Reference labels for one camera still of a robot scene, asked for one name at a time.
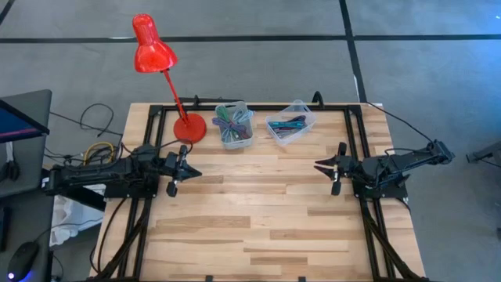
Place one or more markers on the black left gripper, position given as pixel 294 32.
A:
pixel 176 168

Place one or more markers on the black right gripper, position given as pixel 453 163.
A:
pixel 344 168

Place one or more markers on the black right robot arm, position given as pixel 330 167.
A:
pixel 391 164

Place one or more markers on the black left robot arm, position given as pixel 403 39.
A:
pixel 98 174

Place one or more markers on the white opaque plastic bin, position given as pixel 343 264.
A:
pixel 236 145

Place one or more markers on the clear plastic bin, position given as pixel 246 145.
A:
pixel 297 107

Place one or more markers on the red desk lamp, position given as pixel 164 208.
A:
pixel 152 51

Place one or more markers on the white plastic bag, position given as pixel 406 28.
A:
pixel 66 215

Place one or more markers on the black stand base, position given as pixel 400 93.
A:
pixel 485 154

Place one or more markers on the grey desk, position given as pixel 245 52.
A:
pixel 31 164

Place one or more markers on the dark office desk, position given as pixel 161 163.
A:
pixel 23 227

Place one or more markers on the laptop computer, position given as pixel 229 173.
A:
pixel 15 125

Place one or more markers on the black computer mouse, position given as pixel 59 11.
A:
pixel 21 260

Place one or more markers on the black aluminium table frame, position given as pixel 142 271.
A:
pixel 254 107

